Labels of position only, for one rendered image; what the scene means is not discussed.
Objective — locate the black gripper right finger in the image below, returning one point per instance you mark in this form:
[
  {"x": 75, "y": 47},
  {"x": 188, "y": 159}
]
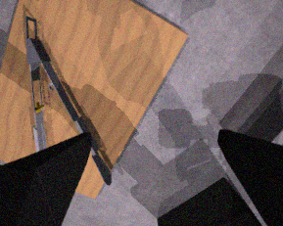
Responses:
[{"x": 258, "y": 164}]

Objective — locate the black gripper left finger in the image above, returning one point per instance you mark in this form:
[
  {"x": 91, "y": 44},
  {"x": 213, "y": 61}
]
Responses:
[{"x": 37, "y": 190}]

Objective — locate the wooden board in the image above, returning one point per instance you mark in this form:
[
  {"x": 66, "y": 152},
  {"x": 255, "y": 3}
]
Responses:
[{"x": 111, "y": 57}]

